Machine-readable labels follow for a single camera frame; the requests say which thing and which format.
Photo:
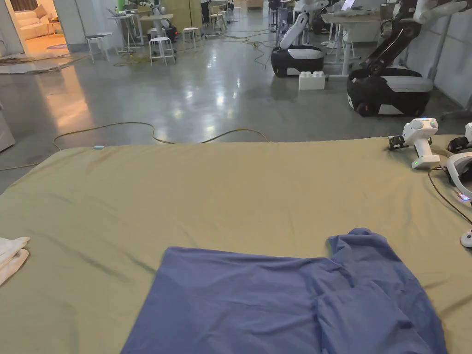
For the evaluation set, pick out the folded white cloth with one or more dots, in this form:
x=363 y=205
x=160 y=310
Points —
x=10 y=258

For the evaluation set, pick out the bed with beige sheet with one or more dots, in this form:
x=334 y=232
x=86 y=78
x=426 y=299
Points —
x=221 y=191

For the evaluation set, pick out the white desk with laptop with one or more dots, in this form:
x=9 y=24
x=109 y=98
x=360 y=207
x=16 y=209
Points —
x=123 y=27

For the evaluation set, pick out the blue shirt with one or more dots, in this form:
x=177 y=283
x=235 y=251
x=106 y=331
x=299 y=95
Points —
x=239 y=302

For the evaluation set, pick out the black and white wheeled robot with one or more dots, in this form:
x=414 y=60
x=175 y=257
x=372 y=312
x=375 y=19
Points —
x=391 y=81

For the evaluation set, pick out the white hand controller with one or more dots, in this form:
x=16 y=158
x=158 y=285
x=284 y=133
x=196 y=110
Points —
x=467 y=238

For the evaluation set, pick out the white sofa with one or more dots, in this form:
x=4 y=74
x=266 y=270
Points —
x=31 y=22

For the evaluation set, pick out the white standing desk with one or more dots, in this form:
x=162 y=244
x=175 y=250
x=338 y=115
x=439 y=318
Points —
x=348 y=33

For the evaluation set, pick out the white block-shaped box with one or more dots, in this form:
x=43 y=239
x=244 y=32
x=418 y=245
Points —
x=312 y=80

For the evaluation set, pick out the white headset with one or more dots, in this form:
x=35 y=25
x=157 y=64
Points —
x=461 y=171

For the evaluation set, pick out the spare white hand-held gripper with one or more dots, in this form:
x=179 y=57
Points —
x=420 y=142
x=462 y=142

